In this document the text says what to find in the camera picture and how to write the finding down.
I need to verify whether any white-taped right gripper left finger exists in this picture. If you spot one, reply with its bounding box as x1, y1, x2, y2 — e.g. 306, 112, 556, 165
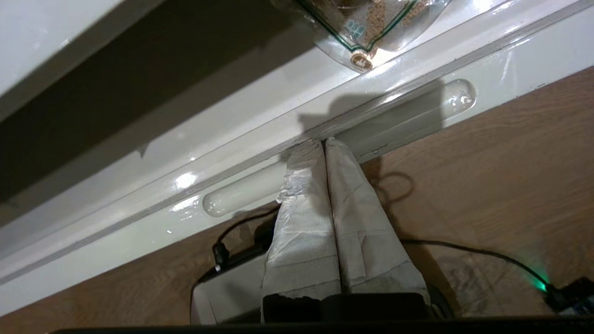
263, 139, 342, 300

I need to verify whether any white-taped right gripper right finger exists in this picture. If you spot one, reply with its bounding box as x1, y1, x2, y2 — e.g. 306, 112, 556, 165
326, 138, 430, 304

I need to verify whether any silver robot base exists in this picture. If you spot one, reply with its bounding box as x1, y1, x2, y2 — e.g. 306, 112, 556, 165
190, 250, 279, 325

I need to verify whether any green snack bag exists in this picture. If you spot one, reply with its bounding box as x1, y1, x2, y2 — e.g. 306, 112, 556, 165
297, 0, 452, 73

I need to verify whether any black power device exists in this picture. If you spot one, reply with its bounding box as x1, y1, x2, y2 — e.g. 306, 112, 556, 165
545, 277, 594, 317

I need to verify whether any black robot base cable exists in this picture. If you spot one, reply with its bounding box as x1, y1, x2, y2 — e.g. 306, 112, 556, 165
212, 208, 280, 275

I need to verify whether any black cable with green light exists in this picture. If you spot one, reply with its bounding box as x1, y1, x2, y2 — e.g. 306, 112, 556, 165
399, 239, 554, 292

